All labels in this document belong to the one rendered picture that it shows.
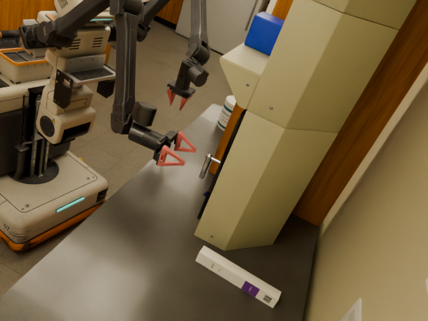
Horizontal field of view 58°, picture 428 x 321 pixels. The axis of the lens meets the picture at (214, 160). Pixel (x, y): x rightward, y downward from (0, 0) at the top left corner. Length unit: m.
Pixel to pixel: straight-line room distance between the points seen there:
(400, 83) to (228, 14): 4.92
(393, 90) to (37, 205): 1.74
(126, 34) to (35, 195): 1.24
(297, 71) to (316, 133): 0.21
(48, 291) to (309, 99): 0.79
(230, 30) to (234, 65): 5.14
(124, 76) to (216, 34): 4.99
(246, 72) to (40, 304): 0.74
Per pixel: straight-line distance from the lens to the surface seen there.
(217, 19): 6.17
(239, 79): 1.00
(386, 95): 1.36
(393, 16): 1.05
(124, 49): 1.28
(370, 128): 1.39
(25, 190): 2.30
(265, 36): 1.17
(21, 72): 2.12
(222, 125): 1.90
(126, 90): 1.26
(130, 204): 1.30
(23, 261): 2.33
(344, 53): 0.99
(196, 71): 1.48
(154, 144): 1.20
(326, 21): 0.94
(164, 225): 1.27
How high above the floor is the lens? 1.80
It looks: 32 degrees down
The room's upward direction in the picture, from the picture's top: 22 degrees clockwise
